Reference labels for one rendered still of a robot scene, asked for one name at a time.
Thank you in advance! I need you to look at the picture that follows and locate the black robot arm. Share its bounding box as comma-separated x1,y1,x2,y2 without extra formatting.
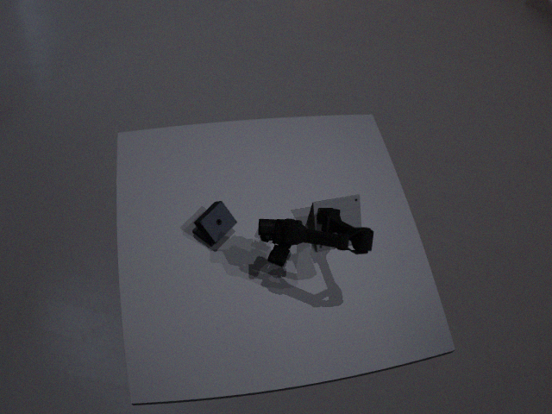
259,208,373,254

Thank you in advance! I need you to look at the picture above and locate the dark grey sloped panel with hole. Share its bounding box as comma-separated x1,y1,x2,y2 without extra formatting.
192,201,237,247

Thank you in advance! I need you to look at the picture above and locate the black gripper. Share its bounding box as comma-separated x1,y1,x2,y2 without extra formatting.
267,241,291,267

